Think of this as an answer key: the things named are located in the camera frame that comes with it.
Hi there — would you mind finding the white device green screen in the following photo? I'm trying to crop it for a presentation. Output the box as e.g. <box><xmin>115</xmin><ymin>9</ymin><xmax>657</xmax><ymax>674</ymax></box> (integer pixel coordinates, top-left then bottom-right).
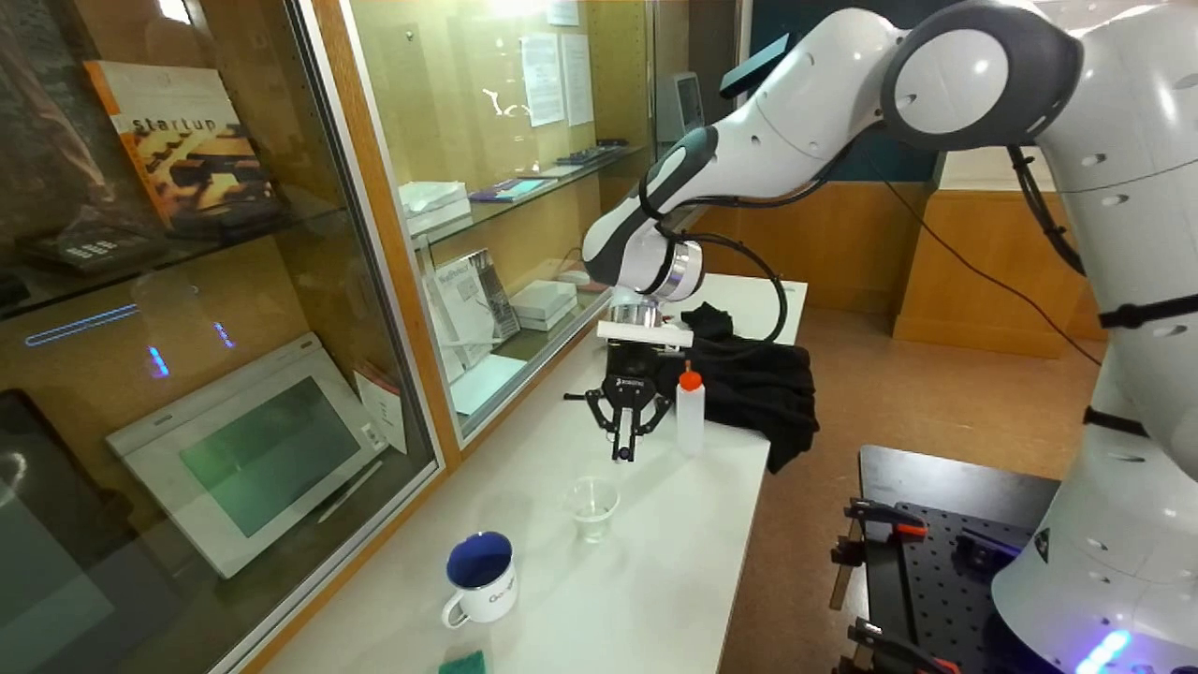
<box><xmin>105</xmin><ymin>334</ymin><xmax>390</xmax><ymax>582</ymax></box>

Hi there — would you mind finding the white standing booklet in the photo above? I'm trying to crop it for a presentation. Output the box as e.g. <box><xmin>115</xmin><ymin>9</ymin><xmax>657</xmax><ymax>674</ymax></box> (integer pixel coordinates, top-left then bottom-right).
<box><xmin>427</xmin><ymin>249</ymin><xmax>524</xmax><ymax>377</ymax></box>

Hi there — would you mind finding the orange black bar clamp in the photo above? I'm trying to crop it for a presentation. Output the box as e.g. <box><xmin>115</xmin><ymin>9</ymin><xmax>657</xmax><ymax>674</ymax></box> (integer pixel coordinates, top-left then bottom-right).
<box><xmin>828</xmin><ymin>496</ymin><xmax>937</xmax><ymax>615</ymax></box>
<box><xmin>830</xmin><ymin>615</ymin><xmax>966</xmax><ymax>674</ymax></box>

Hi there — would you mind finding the thin black cable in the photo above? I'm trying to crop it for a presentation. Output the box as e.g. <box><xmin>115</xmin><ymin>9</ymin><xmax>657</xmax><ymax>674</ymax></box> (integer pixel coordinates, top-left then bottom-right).
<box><xmin>884</xmin><ymin>180</ymin><xmax>1110</xmax><ymax>371</ymax></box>

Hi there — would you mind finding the black cloth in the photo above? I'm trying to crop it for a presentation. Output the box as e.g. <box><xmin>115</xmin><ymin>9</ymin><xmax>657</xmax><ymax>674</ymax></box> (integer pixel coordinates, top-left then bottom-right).
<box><xmin>678</xmin><ymin>301</ymin><xmax>825</xmax><ymax>477</ymax></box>

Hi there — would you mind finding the black robot cable harness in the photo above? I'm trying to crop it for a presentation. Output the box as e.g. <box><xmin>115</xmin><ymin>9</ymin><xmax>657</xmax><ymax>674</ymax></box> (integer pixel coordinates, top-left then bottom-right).
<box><xmin>637</xmin><ymin>123</ymin><xmax>793</xmax><ymax>352</ymax></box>

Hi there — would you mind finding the orange patterned book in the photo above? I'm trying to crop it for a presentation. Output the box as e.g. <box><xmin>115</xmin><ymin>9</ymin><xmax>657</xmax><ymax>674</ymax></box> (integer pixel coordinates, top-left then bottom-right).
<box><xmin>83</xmin><ymin>58</ymin><xmax>274</xmax><ymax>229</ymax></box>

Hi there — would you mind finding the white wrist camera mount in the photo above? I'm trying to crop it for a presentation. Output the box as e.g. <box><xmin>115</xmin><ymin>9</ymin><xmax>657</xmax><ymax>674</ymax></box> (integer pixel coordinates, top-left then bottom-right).
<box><xmin>592</xmin><ymin>316</ymin><xmax>695</xmax><ymax>356</ymax></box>

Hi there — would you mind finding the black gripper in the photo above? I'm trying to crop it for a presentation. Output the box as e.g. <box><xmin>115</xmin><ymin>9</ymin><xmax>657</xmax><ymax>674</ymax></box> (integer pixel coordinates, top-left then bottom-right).
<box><xmin>588</xmin><ymin>346</ymin><xmax>687</xmax><ymax>465</ymax></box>

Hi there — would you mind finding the white bottle orange cap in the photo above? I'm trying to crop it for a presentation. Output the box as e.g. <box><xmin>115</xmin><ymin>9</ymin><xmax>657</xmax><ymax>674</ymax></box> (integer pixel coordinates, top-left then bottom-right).
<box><xmin>670</xmin><ymin>359</ymin><xmax>710</xmax><ymax>459</ymax></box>

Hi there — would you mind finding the teal flat book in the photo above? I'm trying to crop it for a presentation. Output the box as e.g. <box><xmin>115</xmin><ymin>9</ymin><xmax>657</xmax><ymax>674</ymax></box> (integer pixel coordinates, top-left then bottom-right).
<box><xmin>467</xmin><ymin>174</ymin><xmax>553</xmax><ymax>210</ymax></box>

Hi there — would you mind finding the black stereo camera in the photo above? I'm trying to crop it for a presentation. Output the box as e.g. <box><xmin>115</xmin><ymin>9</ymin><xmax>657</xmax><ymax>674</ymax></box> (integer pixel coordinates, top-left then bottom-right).
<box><xmin>717</xmin><ymin>30</ymin><xmax>799</xmax><ymax>102</ymax></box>

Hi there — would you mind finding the white mug blue inside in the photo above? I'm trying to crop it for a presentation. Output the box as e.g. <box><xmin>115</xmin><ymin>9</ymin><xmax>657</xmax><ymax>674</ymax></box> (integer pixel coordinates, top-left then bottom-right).
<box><xmin>437</xmin><ymin>527</ymin><xmax>519</xmax><ymax>632</ymax></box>

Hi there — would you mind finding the black perforated breadboard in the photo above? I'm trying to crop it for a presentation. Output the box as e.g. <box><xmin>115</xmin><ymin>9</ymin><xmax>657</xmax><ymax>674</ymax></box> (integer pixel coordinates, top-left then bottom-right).
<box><xmin>868</xmin><ymin>497</ymin><xmax>1046</xmax><ymax>674</ymax></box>

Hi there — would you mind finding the wooden display cabinet frame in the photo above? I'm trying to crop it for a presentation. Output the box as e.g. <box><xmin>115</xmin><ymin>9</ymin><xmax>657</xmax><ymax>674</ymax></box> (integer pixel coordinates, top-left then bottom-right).
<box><xmin>211</xmin><ymin>0</ymin><xmax>753</xmax><ymax>674</ymax></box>

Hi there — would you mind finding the white box on shelf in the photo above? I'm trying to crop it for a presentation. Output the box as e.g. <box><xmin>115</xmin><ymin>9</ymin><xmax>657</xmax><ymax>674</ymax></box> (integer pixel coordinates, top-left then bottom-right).
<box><xmin>398</xmin><ymin>180</ymin><xmax>477</xmax><ymax>240</ymax></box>

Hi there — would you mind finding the small white card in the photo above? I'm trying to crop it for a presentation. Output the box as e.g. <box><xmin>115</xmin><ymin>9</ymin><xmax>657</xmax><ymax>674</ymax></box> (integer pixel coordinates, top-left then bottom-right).
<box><xmin>353</xmin><ymin>365</ymin><xmax>411</xmax><ymax>459</ymax></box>

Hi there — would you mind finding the clear plastic cup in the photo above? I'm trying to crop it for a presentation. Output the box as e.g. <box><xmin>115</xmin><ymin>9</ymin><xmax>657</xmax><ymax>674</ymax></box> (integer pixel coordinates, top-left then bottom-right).
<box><xmin>571</xmin><ymin>472</ymin><xmax>625</xmax><ymax>548</ymax></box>

